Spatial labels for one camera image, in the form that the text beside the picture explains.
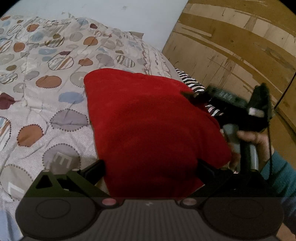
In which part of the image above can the patterned circle print quilt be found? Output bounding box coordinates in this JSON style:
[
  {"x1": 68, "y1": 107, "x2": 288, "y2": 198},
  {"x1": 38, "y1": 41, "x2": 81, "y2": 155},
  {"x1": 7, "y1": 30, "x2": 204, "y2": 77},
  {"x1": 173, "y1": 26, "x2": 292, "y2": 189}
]
[{"x1": 1, "y1": 15, "x2": 179, "y2": 240}]

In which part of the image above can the zebra striped pink sheet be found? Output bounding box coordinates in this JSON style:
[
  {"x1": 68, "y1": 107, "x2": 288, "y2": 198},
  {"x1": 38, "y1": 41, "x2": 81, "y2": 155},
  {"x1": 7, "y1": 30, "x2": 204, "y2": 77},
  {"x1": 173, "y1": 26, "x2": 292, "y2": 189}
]
[{"x1": 175, "y1": 68, "x2": 223, "y2": 118}]

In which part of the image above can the person's right hand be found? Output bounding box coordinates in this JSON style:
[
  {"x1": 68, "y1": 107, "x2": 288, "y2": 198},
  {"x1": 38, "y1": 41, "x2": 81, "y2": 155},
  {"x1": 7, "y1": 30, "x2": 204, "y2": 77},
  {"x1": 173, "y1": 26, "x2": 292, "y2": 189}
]
[{"x1": 223, "y1": 131, "x2": 275, "y2": 172}]

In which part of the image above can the wooden wardrobe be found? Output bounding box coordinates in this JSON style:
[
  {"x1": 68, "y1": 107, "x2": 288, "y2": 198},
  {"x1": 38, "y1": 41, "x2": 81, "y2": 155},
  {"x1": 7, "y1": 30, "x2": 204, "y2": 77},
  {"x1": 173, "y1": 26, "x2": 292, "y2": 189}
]
[{"x1": 163, "y1": 1, "x2": 295, "y2": 165}]

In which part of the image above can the red garment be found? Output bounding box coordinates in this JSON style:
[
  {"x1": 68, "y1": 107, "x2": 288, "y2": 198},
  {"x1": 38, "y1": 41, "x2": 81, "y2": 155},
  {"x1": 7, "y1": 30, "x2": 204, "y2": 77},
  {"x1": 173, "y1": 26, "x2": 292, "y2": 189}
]
[{"x1": 84, "y1": 68, "x2": 231, "y2": 199}]

